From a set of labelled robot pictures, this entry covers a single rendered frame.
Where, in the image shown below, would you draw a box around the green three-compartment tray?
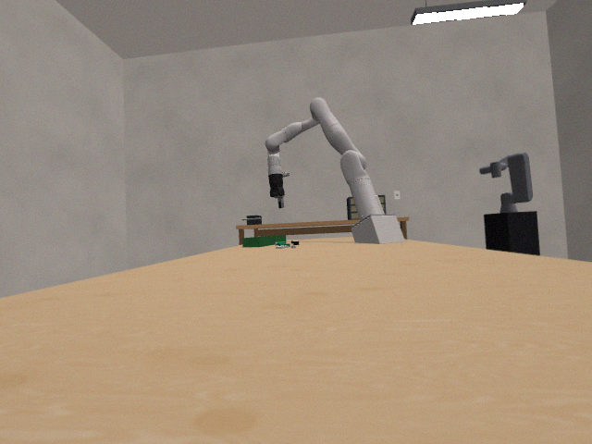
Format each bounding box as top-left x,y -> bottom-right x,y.
242,235 -> 286,248

